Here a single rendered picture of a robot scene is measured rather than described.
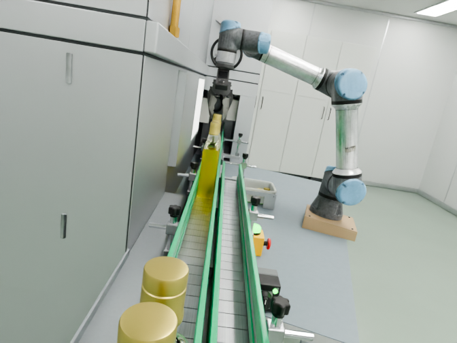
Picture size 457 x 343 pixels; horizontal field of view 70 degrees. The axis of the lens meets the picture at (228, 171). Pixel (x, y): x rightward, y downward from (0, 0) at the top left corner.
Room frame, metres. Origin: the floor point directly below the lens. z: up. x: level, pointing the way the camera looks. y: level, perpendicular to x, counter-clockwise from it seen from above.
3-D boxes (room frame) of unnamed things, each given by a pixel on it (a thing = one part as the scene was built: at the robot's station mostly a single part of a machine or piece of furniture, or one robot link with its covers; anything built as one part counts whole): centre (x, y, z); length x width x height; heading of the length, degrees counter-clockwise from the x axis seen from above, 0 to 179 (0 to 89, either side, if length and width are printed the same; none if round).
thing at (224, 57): (1.32, 0.08, 1.39); 0.08 x 0.08 x 0.05
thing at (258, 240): (1.06, -0.12, 0.79); 0.07 x 0.07 x 0.07; 2
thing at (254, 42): (1.35, -0.02, 1.47); 0.11 x 0.11 x 0.08; 4
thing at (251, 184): (1.60, -0.13, 0.80); 0.22 x 0.17 x 0.09; 92
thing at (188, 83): (1.61, 0.23, 1.15); 0.90 x 0.03 x 0.34; 2
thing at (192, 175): (1.16, 0.15, 0.94); 0.07 x 0.04 x 0.13; 92
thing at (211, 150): (1.19, 0.08, 0.99); 0.06 x 0.06 x 0.21; 2
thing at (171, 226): (0.71, 0.13, 0.94); 0.07 x 0.04 x 0.13; 92
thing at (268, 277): (0.77, -0.14, 0.79); 0.08 x 0.08 x 0.08; 2
